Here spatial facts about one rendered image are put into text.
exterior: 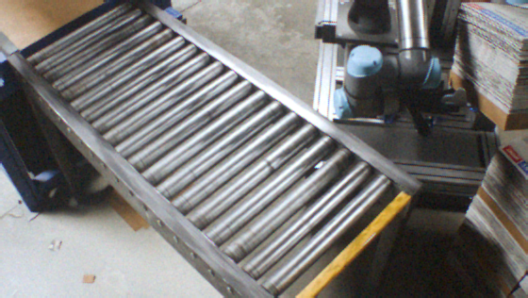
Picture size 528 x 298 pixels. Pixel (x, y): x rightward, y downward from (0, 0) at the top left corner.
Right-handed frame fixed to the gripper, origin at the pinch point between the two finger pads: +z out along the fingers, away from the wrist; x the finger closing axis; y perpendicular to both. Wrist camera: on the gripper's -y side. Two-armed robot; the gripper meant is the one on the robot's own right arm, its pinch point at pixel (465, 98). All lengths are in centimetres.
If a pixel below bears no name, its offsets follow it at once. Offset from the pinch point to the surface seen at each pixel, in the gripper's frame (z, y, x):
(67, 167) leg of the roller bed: -128, -48, 79
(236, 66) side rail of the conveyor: -56, -2, 45
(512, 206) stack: 16.4, -32.9, -7.1
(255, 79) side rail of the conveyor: -50, -4, 38
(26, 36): -130, 10, 75
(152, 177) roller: -83, -16, 8
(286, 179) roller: -48, -18, 2
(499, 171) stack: 13.3, -23.6, -1.4
